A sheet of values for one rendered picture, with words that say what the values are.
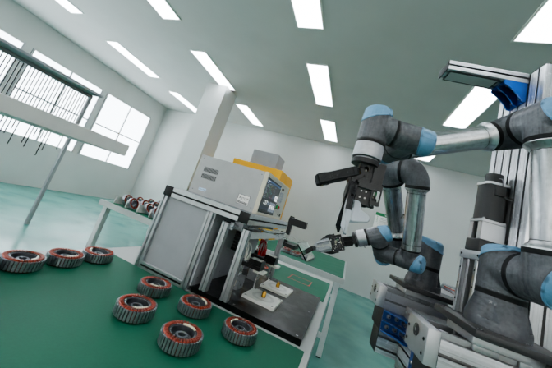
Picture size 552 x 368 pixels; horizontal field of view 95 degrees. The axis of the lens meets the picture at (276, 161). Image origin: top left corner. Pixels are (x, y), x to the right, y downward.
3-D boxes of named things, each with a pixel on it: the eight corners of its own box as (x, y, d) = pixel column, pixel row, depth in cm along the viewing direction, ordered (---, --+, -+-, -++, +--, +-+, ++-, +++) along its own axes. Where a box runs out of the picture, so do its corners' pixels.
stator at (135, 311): (108, 305, 74) (114, 292, 75) (147, 305, 81) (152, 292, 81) (114, 326, 65) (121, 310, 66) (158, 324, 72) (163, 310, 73)
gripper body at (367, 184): (378, 209, 60) (389, 163, 63) (342, 199, 62) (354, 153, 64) (370, 211, 68) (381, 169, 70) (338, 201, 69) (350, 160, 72)
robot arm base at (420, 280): (431, 288, 124) (434, 269, 126) (447, 297, 110) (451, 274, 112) (399, 278, 127) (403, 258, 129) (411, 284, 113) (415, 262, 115)
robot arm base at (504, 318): (505, 329, 77) (509, 296, 79) (550, 354, 62) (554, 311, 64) (452, 310, 80) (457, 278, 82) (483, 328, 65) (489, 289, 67)
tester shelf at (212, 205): (285, 228, 164) (287, 222, 165) (246, 224, 101) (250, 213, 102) (227, 209, 179) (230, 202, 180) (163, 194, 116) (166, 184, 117)
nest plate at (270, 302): (282, 302, 117) (282, 300, 117) (273, 311, 103) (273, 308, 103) (253, 289, 122) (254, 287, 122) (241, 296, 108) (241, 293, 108)
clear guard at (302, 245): (314, 257, 122) (317, 245, 124) (306, 262, 100) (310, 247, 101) (254, 235, 133) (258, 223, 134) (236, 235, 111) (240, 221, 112)
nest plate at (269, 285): (292, 292, 139) (293, 289, 140) (286, 298, 126) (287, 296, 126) (268, 281, 144) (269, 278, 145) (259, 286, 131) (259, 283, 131)
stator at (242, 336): (260, 340, 82) (264, 328, 83) (243, 352, 72) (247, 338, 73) (233, 323, 87) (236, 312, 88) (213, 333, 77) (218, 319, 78)
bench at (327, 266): (333, 309, 403) (346, 261, 417) (324, 362, 232) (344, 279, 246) (271, 282, 439) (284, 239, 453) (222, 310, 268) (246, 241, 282)
